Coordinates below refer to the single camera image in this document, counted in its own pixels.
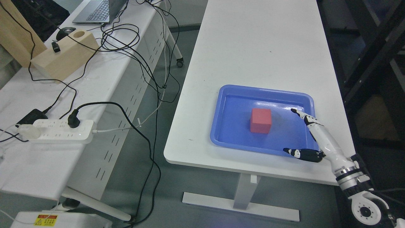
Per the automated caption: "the grey laptop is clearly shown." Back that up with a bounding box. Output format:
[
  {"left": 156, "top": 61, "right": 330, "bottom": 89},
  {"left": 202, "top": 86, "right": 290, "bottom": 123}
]
[{"left": 73, "top": 0, "right": 127, "bottom": 24}]

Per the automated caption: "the white power strip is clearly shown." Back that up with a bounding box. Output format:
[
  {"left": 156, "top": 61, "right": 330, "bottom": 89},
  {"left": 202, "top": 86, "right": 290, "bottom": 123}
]
[{"left": 17, "top": 119, "right": 97, "bottom": 144}]

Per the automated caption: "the white floor device box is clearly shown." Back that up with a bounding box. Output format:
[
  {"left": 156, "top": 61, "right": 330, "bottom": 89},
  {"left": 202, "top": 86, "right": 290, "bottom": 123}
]
[{"left": 11, "top": 211, "right": 113, "bottom": 228}]

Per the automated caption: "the black metal shelf right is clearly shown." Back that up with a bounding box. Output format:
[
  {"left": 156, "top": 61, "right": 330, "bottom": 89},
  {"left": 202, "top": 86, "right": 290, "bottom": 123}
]
[{"left": 317, "top": 0, "right": 405, "bottom": 150}]

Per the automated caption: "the light wooden block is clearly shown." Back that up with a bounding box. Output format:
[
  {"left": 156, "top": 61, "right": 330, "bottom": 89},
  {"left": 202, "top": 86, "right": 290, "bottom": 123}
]
[{"left": 31, "top": 29, "right": 99, "bottom": 81}]

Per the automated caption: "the blue plastic tray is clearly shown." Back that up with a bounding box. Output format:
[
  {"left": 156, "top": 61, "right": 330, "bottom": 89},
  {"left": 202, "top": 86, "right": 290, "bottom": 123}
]
[{"left": 210, "top": 85, "right": 319, "bottom": 157}]

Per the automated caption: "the cardboard box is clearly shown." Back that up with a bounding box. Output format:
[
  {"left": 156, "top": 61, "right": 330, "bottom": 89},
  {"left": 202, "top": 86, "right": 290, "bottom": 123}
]
[{"left": 0, "top": 0, "right": 47, "bottom": 68}]

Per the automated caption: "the white standing table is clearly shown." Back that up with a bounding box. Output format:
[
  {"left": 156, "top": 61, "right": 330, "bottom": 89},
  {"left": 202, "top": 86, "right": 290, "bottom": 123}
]
[{"left": 164, "top": 0, "right": 355, "bottom": 222}]

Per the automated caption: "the pink foam block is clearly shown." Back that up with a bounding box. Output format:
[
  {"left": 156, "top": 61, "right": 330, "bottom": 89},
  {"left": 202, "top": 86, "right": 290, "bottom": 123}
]
[{"left": 250, "top": 108, "right": 272, "bottom": 134}]

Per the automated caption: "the black computer mouse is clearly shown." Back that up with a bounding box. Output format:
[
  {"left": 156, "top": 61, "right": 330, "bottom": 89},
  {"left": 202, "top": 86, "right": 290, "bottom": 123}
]
[{"left": 55, "top": 27, "right": 76, "bottom": 41}]

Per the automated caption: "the white perforated desk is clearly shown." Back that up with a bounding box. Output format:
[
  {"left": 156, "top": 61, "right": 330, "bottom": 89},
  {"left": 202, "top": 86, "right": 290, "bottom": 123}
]
[{"left": 1, "top": 0, "right": 180, "bottom": 224}]

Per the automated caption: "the black power adapter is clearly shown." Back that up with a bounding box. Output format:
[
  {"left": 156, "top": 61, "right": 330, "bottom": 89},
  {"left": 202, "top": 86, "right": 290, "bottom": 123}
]
[{"left": 15, "top": 109, "right": 48, "bottom": 128}]

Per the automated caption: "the black power plug cable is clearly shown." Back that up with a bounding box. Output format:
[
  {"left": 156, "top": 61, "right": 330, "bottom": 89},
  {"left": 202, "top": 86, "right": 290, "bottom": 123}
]
[{"left": 67, "top": 101, "right": 162, "bottom": 227}]

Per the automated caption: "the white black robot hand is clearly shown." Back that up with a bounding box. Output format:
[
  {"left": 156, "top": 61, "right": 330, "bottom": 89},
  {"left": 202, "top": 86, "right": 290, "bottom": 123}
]
[{"left": 283, "top": 108, "right": 356, "bottom": 175}]

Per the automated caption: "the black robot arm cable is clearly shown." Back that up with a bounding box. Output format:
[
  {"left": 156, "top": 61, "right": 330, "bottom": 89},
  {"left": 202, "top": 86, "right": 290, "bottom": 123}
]
[{"left": 370, "top": 187, "right": 405, "bottom": 222}]

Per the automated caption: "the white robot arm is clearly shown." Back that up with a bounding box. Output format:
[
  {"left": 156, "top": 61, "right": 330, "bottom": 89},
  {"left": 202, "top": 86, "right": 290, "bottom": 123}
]
[{"left": 331, "top": 155, "right": 404, "bottom": 228}]

